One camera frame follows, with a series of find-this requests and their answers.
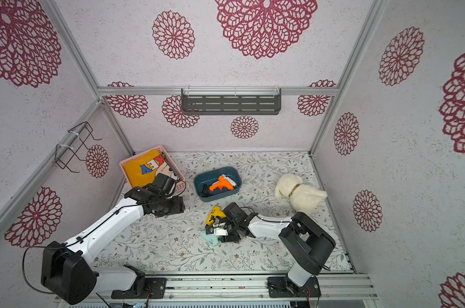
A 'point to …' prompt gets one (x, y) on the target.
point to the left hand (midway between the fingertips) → (178, 209)
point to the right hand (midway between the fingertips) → (219, 227)
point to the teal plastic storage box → (219, 194)
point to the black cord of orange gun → (205, 191)
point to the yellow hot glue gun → (216, 212)
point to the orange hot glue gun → (223, 181)
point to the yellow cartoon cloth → (141, 171)
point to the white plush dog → (303, 197)
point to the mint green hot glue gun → (212, 239)
